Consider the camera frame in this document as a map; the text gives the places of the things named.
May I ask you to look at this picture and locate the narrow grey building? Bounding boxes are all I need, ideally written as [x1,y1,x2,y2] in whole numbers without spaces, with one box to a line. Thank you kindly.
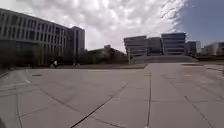
[185,40,202,57]

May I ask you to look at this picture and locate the person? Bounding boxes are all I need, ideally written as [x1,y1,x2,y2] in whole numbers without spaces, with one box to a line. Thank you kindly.
[52,59,59,69]

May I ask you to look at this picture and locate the dark drain grate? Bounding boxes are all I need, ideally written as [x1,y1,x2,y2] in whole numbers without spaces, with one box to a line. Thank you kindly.
[31,73,43,78]

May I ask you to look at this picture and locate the low pale building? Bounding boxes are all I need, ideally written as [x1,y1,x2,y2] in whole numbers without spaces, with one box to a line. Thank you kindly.
[200,41,224,57]

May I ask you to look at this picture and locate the wide stone steps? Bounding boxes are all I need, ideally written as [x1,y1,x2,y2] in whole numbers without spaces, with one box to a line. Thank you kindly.
[129,54,200,65]

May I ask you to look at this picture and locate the grey paved plaza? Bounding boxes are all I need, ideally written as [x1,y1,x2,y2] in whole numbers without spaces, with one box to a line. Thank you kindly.
[0,62,224,128]

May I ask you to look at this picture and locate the large curved grey building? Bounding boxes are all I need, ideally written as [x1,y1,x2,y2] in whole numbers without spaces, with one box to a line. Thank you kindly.
[0,7,86,67]

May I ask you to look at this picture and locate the stacked grey building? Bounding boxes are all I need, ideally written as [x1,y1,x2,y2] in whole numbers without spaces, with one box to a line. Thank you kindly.
[123,32,187,57]

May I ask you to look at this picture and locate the row of trees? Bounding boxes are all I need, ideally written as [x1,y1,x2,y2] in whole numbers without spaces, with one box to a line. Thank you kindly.
[0,40,88,68]

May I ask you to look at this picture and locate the low dark building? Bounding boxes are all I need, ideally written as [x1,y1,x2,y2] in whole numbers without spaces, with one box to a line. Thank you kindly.
[87,44,130,66]

